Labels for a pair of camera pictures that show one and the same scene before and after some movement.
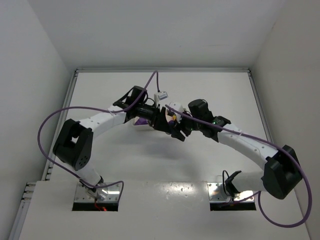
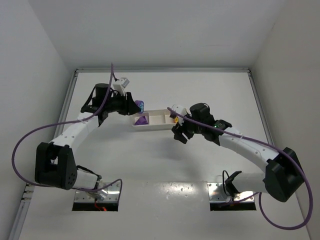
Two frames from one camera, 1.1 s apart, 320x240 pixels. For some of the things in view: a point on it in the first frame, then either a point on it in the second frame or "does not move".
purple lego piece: [141, 121] does not move
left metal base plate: [82, 195] does not move
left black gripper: [158, 116] to [127, 106]
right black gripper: [187, 128] does not move
